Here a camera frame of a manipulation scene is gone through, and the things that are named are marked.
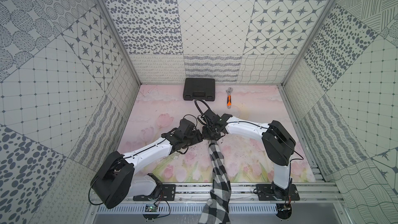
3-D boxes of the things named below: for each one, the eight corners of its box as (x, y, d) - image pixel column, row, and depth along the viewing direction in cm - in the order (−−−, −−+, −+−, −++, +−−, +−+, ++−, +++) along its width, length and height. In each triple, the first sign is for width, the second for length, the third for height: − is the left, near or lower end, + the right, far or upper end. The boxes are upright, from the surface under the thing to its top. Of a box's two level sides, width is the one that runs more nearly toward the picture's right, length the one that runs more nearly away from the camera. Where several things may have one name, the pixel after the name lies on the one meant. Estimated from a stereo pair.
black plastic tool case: (183, 101, 112) (182, 97, 108) (185, 81, 126) (185, 76, 122) (215, 101, 112) (215, 97, 108) (214, 81, 126) (214, 76, 122)
